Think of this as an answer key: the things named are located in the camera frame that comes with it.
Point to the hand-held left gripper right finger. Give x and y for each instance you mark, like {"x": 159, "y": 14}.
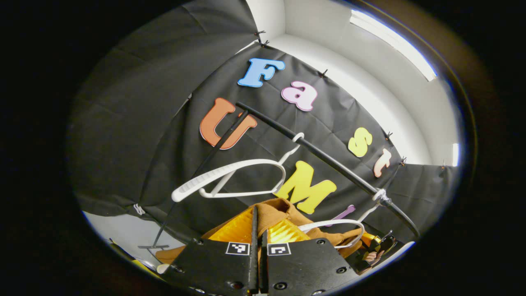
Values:
{"x": 308, "y": 263}

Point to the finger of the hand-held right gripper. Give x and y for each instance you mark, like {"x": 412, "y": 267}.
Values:
{"x": 370, "y": 239}

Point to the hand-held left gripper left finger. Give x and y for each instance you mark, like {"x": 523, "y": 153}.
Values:
{"x": 205, "y": 267}

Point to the brown jacket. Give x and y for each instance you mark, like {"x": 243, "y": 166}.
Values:
{"x": 273, "y": 211}

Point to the white plastic clothes hanger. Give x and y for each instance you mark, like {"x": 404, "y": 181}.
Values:
{"x": 213, "y": 174}
{"x": 328, "y": 222}

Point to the black clothes rack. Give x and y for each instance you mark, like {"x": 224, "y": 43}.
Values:
{"x": 328, "y": 158}

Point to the black backdrop cloth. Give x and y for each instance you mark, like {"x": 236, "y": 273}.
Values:
{"x": 135, "y": 123}

